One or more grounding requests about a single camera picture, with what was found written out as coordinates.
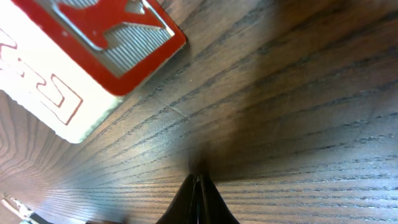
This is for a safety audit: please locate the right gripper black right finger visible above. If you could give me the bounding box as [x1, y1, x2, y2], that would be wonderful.
[198, 175, 239, 224]

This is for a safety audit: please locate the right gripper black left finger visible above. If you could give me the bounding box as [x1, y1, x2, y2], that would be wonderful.
[156, 174, 198, 224]

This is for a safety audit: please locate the W wooden block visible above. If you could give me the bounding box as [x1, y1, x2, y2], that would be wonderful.
[1, 0, 186, 144]

